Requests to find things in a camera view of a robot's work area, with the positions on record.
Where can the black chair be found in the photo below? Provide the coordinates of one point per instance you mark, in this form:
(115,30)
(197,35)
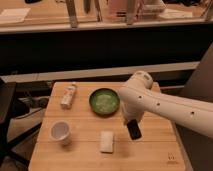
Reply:
(8,110)

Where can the wooden table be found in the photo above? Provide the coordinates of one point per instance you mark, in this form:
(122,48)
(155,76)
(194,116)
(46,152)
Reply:
(157,149)

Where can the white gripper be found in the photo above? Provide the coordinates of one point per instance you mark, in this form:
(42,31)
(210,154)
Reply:
(132,116)

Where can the white plastic bottle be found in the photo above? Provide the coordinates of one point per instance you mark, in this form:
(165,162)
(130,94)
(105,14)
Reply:
(68,96)

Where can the white folded cloth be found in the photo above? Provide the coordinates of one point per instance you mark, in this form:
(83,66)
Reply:
(106,141)

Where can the grey power strip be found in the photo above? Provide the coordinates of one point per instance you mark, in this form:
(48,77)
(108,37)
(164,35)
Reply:
(32,102)

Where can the green bowl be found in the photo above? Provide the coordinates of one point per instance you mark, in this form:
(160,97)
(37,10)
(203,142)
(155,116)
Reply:
(104,101)

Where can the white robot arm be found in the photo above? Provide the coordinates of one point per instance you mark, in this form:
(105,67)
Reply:
(137,98)

